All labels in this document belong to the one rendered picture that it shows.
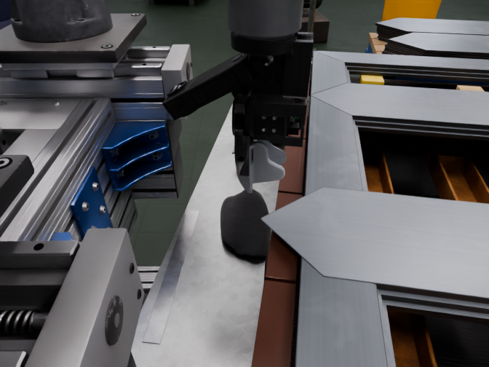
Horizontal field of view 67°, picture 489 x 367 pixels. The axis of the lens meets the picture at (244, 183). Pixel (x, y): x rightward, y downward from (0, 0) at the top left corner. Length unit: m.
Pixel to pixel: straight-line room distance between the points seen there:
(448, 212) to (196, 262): 0.42
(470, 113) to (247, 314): 0.64
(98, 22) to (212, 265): 0.45
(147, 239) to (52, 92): 1.13
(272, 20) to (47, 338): 0.31
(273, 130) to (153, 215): 1.46
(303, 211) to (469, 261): 0.22
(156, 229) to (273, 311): 1.35
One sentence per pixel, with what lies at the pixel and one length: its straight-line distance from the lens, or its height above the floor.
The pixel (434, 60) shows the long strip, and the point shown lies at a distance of 1.25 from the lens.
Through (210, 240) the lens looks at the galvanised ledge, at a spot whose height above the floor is 0.68.
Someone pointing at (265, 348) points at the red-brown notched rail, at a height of 0.83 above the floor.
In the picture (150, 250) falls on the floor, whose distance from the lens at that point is 1.68.
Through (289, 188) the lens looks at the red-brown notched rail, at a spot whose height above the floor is 0.83.
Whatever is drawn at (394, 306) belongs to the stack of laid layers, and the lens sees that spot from 0.50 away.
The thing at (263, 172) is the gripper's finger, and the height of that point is 0.94.
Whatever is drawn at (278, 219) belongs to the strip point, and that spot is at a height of 0.84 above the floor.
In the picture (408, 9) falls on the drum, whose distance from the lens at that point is 3.50.
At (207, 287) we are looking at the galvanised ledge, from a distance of 0.66.
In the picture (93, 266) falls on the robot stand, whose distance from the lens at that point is 0.30.
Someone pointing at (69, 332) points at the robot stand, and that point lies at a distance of 0.27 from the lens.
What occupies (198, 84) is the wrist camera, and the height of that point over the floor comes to 1.05.
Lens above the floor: 1.21
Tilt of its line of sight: 37 degrees down
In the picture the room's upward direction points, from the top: straight up
